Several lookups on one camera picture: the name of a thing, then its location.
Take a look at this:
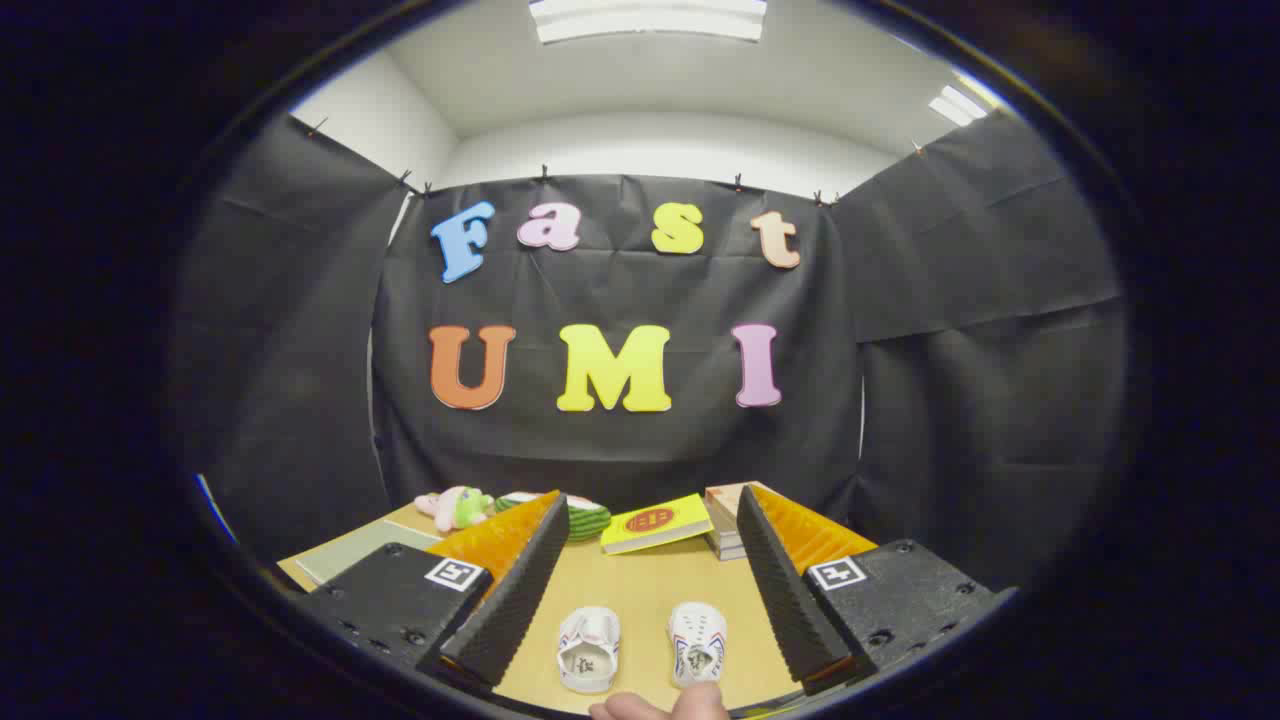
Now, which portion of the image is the white canvas shoe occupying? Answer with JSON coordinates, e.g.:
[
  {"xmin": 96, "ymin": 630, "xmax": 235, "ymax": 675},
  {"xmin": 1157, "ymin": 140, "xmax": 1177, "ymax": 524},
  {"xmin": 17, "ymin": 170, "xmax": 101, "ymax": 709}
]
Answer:
[
  {"xmin": 667, "ymin": 600, "xmax": 728, "ymax": 689},
  {"xmin": 556, "ymin": 605, "xmax": 622, "ymax": 695}
]

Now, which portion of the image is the beige fabric storage box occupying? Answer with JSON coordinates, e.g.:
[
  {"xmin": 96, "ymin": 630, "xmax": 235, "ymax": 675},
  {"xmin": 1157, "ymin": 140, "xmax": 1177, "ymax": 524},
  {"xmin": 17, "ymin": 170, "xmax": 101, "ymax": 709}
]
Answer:
[{"xmin": 295, "ymin": 518, "xmax": 443, "ymax": 588}]

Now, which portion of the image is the black backdrop cloth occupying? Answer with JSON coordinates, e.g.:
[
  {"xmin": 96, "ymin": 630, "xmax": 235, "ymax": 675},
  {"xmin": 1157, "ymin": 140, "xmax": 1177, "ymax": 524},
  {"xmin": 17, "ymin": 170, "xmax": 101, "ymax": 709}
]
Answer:
[{"xmin": 170, "ymin": 110, "xmax": 1131, "ymax": 601}]

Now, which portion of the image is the pink and green plush toy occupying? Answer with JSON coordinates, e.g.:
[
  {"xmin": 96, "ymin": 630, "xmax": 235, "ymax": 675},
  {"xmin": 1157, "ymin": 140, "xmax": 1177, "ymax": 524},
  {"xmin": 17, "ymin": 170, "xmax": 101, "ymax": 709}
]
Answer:
[{"xmin": 414, "ymin": 486, "xmax": 495, "ymax": 533}]

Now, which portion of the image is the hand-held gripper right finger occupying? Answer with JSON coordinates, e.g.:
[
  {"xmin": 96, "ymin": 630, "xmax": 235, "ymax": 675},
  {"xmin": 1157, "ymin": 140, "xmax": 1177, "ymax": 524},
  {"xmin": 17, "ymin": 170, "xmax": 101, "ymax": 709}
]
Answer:
[{"xmin": 736, "ymin": 484, "xmax": 1019, "ymax": 697}]

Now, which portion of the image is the large ceiling light panel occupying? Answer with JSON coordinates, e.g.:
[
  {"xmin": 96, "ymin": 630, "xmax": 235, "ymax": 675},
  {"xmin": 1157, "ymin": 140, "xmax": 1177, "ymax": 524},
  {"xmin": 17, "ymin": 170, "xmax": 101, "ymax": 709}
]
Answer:
[{"xmin": 528, "ymin": 0, "xmax": 769, "ymax": 45}]

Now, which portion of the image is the watermelon slice plush toy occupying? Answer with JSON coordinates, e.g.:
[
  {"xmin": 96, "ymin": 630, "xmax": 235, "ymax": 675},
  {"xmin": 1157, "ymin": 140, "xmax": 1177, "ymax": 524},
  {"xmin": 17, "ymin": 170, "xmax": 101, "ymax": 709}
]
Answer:
[{"xmin": 494, "ymin": 490, "xmax": 613, "ymax": 544}]

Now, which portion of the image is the yellow book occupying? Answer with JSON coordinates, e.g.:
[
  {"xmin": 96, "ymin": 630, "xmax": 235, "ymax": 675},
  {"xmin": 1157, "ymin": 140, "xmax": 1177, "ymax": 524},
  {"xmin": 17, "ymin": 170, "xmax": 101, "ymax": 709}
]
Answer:
[{"xmin": 600, "ymin": 492, "xmax": 715, "ymax": 556}]

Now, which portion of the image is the tan cover book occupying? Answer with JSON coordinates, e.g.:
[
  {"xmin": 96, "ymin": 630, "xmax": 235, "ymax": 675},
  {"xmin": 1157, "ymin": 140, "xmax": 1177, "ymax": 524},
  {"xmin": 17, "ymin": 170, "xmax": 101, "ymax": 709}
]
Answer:
[{"xmin": 704, "ymin": 481, "xmax": 773, "ymax": 536}]

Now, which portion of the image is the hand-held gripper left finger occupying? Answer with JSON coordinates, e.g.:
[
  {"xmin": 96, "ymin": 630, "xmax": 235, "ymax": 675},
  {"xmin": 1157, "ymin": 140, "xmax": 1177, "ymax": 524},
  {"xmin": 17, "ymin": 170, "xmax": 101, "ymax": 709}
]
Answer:
[{"xmin": 297, "ymin": 490, "xmax": 571, "ymax": 691}]

